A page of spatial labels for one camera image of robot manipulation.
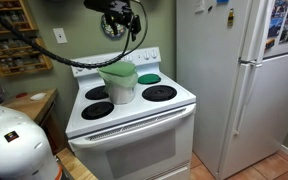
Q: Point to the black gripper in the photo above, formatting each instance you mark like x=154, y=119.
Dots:
x=120, y=11

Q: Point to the green bin lid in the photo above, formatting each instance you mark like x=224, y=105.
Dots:
x=117, y=69

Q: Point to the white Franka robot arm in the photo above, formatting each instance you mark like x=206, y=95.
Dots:
x=17, y=146

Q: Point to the white bin with green liner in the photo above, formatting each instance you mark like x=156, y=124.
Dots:
x=122, y=90

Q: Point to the white stove knob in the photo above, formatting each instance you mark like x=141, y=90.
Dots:
x=80, y=69
x=147, y=55
x=155, y=53

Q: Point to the green burner cover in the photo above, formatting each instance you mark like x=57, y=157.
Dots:
x=149, y=78

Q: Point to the small black coil burner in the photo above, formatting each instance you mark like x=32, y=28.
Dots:
x=96, y=93

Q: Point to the large black coil burner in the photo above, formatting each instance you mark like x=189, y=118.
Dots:
x=97, y=110
x=159, y=93

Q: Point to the white paper note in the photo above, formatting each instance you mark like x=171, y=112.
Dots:
x=199, y=6

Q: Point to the large wooden spice rack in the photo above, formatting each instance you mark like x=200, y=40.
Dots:
x=42, y=56

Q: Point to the small black fridge magnet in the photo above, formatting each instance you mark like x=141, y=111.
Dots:
x=210, y=8

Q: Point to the small wooden spice rack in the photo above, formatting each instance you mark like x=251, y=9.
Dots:
x=27, y=20

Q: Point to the blue fridge magnet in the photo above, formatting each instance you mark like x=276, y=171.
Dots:
x=222, y=1

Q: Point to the yellow black fridge magnet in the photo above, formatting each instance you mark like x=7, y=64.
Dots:
x=230, y=17

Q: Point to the white refrigerator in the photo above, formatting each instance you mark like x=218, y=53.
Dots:
x=217, y=83

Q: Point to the small white dish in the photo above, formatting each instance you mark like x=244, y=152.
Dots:
x=38, y=96

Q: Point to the white electric stove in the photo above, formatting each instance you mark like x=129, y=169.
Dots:
x=134, y=140

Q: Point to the wooden side table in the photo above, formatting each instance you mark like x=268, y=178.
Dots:
x=34, y=108

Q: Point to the small red dish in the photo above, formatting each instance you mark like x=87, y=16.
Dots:
x=21, y=95

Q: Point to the orange fridge magnet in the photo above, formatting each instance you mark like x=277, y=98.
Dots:
x=270, y=43

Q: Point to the photo collage on fridge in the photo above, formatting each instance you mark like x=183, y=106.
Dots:
x=285, y=20

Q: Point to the decorative wall plate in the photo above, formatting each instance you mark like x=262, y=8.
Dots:
x=121, y=31

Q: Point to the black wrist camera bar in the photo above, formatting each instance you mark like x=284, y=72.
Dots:
x=95, y=4

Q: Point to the white light switch plate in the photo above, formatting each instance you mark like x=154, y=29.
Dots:
x=60, y=35

